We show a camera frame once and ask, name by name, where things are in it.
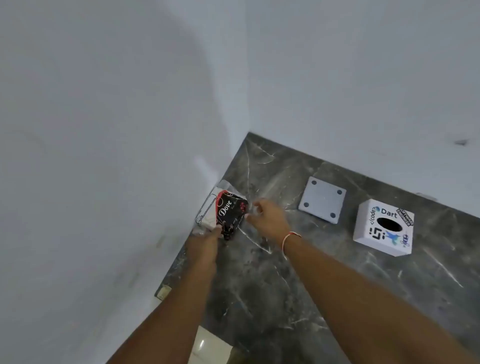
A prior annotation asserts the person's left hand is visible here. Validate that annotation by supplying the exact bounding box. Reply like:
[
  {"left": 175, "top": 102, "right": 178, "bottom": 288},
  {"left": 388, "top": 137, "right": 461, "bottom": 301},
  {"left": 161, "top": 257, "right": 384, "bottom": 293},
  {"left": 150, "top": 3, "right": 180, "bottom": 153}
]
[{"left": 186, "top": 224, "right": 223, "bottom": 272}]

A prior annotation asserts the person's right hand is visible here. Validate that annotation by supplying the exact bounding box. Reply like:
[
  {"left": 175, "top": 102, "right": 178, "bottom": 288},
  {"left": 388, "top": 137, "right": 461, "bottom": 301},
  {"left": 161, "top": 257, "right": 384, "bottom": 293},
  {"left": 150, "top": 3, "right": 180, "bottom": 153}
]
[{"left": 245, "top": 198, "right": 292, "bottom": 249}]

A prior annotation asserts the Dove tissue plastic packet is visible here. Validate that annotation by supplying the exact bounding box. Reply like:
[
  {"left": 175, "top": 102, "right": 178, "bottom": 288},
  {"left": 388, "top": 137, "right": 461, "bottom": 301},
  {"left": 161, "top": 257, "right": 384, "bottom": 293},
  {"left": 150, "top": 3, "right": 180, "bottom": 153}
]
[{"left": 192, "top": 179, "right": 251, "bottom": 242}]

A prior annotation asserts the white stickered tissue box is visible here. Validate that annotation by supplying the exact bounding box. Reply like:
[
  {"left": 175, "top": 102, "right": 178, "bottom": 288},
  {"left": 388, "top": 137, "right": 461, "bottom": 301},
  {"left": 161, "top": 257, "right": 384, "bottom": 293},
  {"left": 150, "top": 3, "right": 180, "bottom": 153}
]
[{"left": 352, "top": 199, "right": 416, "bottom": 258}]

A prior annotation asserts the person's right forearm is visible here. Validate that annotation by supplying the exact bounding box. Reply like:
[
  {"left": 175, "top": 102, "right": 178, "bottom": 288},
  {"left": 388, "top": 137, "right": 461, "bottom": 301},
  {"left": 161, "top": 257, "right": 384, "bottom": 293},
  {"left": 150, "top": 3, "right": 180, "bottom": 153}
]
[{"left": 283, "top": 235, "right": 478, "bottom": 364}]

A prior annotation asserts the person's left forearm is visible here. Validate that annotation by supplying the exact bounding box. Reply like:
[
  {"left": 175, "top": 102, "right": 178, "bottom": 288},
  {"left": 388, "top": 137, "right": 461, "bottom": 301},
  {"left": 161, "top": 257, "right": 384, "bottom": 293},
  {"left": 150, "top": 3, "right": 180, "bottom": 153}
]
[{"left": 106, "top": 260, "right": 219, "bottom": 364}]

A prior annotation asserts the red white thread bracelet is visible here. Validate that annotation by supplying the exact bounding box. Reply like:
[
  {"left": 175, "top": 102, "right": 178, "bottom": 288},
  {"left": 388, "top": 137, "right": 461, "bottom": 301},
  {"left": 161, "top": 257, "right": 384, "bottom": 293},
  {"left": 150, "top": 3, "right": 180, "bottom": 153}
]
[{"left": 281, "top": 231, "right": 302, "bottom": 260}]

